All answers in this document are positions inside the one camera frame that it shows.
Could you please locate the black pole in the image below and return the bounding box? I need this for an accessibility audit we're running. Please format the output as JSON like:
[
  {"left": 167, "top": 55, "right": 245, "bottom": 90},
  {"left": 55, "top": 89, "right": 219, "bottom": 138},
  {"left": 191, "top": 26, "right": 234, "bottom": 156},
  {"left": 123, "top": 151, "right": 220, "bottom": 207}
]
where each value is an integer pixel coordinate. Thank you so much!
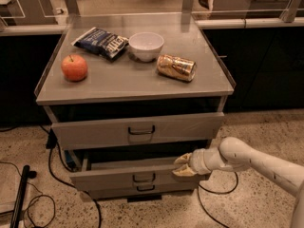
[{"left": 9, "top": 165, "right": 36, "bottom": 228}]

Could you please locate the black cable floor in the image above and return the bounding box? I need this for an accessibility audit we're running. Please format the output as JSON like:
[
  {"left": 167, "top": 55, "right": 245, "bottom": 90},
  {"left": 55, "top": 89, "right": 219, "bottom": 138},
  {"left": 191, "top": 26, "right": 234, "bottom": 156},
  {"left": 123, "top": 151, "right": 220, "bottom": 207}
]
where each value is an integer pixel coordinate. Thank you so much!
[
  {"left": 197, "top": 171, "right": 239, "bottom": 228},
  {"left": 39, "top": 124, "right": 103, "bottom": 228}
]

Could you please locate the white bowl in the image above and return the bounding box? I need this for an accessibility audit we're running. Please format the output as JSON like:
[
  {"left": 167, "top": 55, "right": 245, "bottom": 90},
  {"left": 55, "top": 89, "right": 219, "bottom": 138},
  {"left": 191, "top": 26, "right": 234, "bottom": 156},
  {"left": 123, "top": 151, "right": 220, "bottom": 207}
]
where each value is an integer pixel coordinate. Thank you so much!
[{"left": 128, "top": 32, "right": 164, "bottom": 62}]

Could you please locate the black cable right floor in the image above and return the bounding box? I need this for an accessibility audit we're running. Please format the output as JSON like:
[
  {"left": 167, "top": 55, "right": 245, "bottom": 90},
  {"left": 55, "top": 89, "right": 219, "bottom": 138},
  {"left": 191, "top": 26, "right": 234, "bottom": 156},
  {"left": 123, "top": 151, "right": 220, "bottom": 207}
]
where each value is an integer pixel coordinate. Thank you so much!
[{"left": 197, "top": 171, "right": 239, "bottom": 228}]

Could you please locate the blue chip bag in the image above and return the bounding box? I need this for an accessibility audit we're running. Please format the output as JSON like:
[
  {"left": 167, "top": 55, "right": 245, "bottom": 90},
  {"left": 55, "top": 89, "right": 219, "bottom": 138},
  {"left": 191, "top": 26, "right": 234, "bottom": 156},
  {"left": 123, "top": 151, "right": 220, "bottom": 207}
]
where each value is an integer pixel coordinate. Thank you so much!
[{"left": 71, "top": 28, "right": 128, "bottom": 61}]

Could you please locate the thin looped black cable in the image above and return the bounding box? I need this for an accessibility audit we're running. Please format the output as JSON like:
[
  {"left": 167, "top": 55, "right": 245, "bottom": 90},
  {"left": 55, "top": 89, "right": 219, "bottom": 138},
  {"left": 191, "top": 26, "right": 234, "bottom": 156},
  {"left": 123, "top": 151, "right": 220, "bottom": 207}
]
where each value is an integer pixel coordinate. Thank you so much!
[{"left": 0, "top": 161, "right": 57, "bottom": 228}]

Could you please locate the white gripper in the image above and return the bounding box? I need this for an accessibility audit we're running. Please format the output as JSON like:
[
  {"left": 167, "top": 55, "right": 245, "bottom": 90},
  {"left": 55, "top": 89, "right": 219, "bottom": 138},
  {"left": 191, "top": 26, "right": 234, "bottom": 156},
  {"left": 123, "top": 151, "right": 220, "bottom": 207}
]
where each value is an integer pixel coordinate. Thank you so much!
[{"left": 173, "top": 148, "right": 219, "bottom": 177}]

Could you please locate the gold soda can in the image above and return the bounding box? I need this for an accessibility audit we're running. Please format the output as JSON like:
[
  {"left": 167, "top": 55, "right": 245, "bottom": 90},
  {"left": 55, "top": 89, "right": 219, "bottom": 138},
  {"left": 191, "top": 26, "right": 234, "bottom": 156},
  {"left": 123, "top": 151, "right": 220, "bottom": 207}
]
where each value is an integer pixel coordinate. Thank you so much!
[{"left": 157, "top": 54, "right": 197, "bottom": 82}]

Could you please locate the grey top drawer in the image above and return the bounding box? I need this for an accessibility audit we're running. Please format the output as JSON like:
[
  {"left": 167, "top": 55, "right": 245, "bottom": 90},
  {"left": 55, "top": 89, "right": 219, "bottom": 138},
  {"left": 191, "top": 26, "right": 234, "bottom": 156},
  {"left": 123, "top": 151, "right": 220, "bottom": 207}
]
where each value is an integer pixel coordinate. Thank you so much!
[{"left": 52, "top": 112, "right": 224, "bottom": 150}]

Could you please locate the grey drawer cabinet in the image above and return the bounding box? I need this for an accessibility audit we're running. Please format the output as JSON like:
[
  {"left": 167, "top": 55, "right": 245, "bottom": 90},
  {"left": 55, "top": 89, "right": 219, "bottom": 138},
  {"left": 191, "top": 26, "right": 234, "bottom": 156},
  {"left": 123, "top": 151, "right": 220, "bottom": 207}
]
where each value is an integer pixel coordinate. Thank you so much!
[{"left": 34, "top": 12, "right": 237, "bottom": 203}]

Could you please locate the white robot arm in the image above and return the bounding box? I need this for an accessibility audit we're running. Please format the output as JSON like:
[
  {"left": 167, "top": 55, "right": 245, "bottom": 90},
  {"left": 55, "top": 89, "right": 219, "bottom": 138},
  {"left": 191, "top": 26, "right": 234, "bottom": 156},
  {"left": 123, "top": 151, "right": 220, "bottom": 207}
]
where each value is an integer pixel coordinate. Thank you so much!
[{"left": 173, "top": 137, "right": 304, "bottom": 228}]

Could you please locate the black cable left floor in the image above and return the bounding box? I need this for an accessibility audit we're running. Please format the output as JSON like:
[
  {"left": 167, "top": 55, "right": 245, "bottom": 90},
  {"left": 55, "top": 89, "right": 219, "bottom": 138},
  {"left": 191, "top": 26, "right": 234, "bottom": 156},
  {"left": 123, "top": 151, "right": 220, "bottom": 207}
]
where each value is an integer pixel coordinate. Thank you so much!
[{"left": 39, "top": 124, "right": 103, "bottom": 228}]

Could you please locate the red apple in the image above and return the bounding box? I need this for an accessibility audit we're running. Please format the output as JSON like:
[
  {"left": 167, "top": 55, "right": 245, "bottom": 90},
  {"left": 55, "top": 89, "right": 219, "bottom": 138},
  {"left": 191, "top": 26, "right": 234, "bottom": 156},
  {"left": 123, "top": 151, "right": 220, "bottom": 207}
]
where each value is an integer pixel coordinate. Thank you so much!
[{"left": 61, "top": 54, "right": 88, "bottom": 82}]

